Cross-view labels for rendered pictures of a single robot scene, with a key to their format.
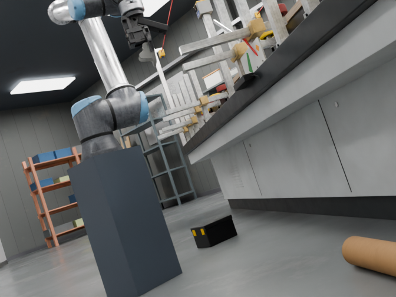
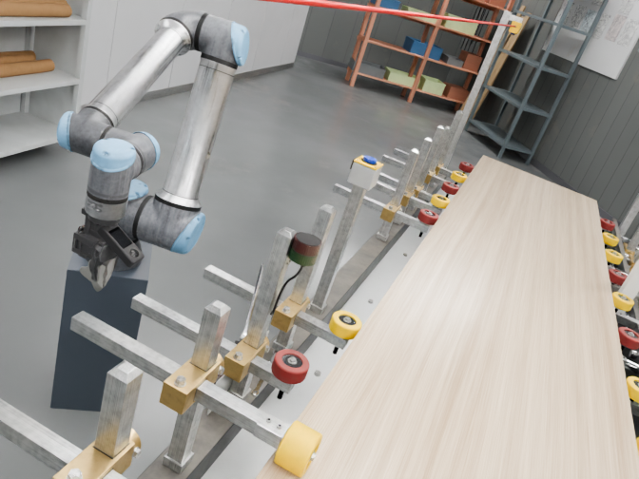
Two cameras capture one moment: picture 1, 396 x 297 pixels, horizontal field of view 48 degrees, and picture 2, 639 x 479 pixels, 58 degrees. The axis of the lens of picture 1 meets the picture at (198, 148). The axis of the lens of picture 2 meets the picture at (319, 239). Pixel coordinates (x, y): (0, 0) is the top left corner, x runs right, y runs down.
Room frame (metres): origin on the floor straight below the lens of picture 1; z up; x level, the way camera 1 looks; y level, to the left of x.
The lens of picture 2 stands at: (0.77, -0.87, 1.70)
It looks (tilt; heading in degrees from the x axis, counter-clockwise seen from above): 25 degrees down; 25
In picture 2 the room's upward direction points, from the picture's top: 19 degrees clockwise
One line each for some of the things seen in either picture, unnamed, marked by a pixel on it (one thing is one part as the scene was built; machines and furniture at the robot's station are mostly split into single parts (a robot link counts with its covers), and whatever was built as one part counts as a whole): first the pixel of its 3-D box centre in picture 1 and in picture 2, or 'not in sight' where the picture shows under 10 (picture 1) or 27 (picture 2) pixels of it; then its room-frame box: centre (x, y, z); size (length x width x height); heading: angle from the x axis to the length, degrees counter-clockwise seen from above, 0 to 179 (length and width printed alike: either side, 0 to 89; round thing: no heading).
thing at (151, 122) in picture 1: (154, 155); (529, 69); (9.14, 0.90, 1.12); 1.15 x 0.49 x 2.23; 45
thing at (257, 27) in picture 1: (254, 31); (247, 354); (1.72, -0.35, 0.84); 0.13 x 0.06 x 0.05; 10
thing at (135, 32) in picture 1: (137, 29); (99, 234); (1.62, 0.07, 0.97); 0.09 x 0.08 x 0.12; 102
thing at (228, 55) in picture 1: (230, 55); (274, 306); (1.94, -0.27, 0.84); 0.43 x 0.03 x 0.04; 100
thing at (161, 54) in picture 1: (172, 96); (477, 100); (4.27, 0.07, 1.20); 0.11 x 0.09 x 1.00; 100
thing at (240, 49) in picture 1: (238, 53); (291, 310); (1.96, -0.31, 0.84); 0.13 x 0.06 x 0.05; 10
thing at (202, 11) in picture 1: (203, 9); (364, 173); (2.24, -0.26, 1.18); 0.07 x 0.07 x 0.08; 10
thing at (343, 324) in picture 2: (269, 40); (340, 335); (1.97, -0.46, 0.85); 0.08 x 0.08 x 0.11
